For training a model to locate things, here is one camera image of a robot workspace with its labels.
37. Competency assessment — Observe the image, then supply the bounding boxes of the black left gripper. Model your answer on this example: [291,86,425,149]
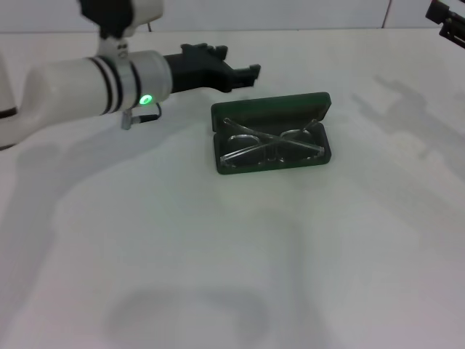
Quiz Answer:
[162,42,262,95]

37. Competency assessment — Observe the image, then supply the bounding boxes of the green glasses case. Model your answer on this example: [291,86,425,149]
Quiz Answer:
[210,91,333,177]

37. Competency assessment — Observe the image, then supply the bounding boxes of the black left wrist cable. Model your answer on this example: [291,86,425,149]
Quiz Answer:
[121,103,163,130]

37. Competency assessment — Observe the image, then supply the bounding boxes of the clear white glasses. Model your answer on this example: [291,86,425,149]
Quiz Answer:
[219,116,326,169]

